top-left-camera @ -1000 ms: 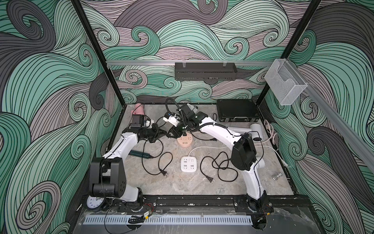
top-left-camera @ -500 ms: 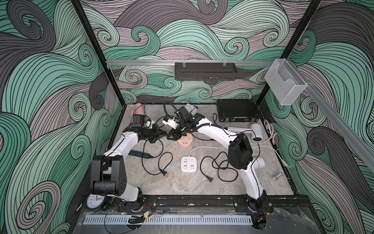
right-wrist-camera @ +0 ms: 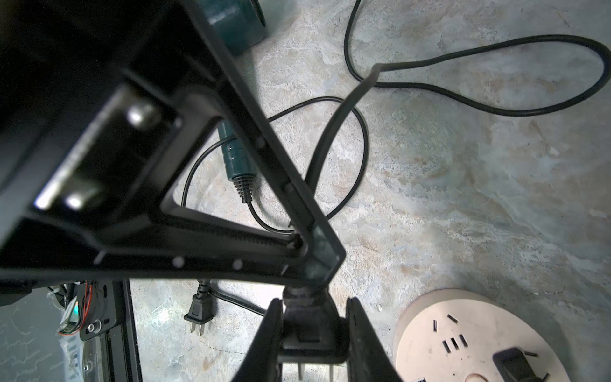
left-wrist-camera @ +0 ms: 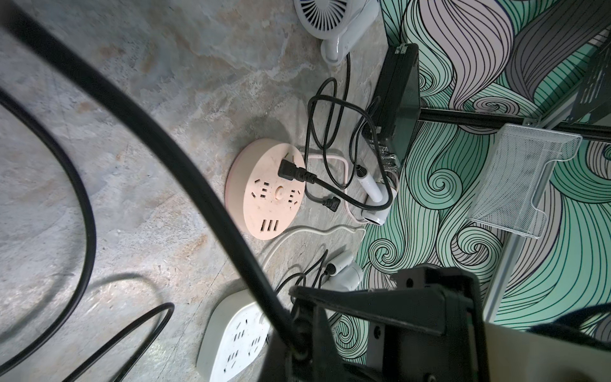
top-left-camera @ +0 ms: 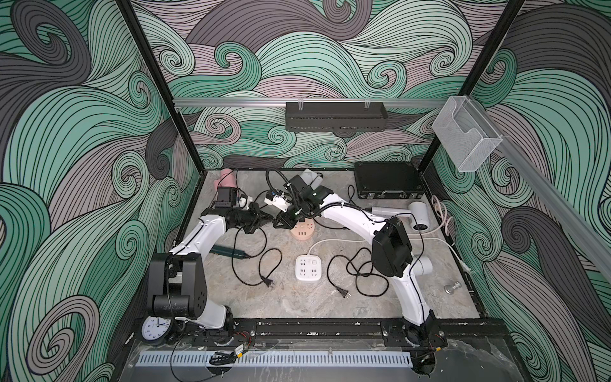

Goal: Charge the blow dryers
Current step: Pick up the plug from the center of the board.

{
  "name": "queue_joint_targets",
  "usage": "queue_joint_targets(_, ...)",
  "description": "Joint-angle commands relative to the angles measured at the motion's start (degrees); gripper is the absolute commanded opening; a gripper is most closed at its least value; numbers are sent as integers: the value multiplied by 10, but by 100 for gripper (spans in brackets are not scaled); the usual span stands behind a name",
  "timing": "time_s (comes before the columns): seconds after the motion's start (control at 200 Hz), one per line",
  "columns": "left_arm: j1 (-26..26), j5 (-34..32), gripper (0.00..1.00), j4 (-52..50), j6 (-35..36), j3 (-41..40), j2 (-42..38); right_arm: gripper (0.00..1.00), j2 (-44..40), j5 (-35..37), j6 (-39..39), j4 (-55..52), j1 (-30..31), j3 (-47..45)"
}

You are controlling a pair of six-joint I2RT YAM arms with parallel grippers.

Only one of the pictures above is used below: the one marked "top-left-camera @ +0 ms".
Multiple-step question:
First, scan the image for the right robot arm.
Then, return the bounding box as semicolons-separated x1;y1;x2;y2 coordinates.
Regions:
266;170;434;346

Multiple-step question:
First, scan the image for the small metal knob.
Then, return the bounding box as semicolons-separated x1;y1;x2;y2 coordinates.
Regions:
444;282;462;294

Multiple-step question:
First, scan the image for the pink hair dryer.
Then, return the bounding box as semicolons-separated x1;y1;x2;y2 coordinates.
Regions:
214;169;238;190

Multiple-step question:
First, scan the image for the pink round power strip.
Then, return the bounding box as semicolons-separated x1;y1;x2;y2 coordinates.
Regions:
291;219;316;241

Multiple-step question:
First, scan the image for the clear mesh wall holder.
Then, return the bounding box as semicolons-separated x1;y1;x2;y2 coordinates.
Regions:
432;95;503;173

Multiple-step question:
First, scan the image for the dark green hair dryer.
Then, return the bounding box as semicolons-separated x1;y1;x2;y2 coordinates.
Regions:
210;245;251;259

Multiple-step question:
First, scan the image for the black cord front right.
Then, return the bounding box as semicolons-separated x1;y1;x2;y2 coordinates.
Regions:
326;247;390;299

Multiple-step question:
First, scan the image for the round wall clock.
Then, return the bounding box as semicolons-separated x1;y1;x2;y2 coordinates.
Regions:
138;316;173;345

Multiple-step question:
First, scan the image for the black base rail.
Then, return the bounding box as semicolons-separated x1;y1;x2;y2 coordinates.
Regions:
180;317;512;350

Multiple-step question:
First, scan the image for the black case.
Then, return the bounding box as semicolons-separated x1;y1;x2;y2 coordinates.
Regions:
354;162;424;200

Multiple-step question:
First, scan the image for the white slotted cable duct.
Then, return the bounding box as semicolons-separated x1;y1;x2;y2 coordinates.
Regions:
135;351;412;369

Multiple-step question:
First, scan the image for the white hair dryer right front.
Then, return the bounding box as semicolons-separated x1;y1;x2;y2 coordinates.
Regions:
409;256;433;276

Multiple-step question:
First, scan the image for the white folded hair dryer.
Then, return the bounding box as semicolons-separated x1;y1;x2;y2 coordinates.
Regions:
300;169;323;189

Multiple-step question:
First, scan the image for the white hair dryer right back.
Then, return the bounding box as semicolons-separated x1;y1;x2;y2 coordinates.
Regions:
371;202;431;232

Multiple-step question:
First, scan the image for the black wall shelf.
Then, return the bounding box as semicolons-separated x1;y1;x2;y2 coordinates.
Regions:
285;101;388;135

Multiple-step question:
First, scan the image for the white square power strip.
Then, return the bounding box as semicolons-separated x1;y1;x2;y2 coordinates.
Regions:
294;255;322;282

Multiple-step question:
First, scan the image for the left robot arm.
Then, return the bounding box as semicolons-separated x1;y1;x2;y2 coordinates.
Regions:
146;205;274;332

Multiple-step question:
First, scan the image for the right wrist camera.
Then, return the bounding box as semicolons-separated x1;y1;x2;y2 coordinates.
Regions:
264;190;292;213

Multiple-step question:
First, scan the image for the black cord of green dryer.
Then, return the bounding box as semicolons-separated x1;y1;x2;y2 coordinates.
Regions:
231;219;283;289

